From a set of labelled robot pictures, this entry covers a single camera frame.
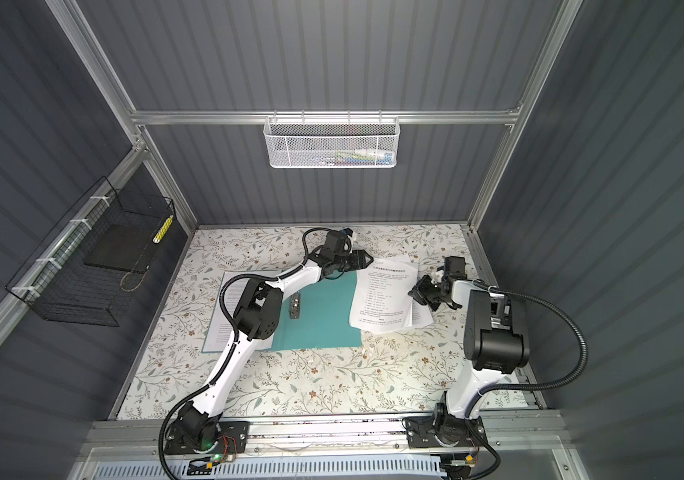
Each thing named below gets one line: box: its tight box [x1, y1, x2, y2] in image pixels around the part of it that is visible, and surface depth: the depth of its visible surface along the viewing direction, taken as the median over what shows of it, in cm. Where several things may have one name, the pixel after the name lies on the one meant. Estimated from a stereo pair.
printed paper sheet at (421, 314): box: [412, 297, 434, 328], surface depth 95 cm
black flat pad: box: [83, 224, 160, 273], surface depth 77 cm
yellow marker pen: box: [152, 214, 174, 244], surface depth 83 cm
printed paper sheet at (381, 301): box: [349, 255, 418, 333], surface depth 101 cm
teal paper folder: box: [271, 271, 363, 351], surface depth 97 cm
